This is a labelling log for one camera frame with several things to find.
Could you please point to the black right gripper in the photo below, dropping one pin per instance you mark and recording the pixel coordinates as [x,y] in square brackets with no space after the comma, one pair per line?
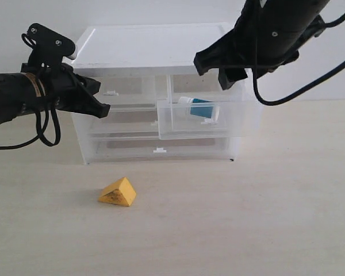
[263,32]

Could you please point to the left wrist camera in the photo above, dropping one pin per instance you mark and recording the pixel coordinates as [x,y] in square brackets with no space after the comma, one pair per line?
[49,48]

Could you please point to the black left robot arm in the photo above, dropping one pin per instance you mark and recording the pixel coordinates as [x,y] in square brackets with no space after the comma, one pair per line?
[12,86]

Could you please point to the yellow wedge block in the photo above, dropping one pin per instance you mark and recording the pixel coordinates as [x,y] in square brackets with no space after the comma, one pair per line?
[120,192]

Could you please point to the clear drawer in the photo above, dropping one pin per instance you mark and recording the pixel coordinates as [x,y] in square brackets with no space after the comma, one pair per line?
[239,116]
[127,91]
[130,121]
[155,149]

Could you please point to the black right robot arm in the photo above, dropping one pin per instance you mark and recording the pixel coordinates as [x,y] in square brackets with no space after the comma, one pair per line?
[305,12]

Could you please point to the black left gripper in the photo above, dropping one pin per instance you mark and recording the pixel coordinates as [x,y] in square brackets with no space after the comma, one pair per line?
[62,90]

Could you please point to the white plastic drawer cabinet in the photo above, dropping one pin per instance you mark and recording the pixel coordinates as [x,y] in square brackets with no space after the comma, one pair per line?
[140,51]

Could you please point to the white blue tube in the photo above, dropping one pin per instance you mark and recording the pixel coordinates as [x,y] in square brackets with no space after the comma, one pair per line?
[200,108]

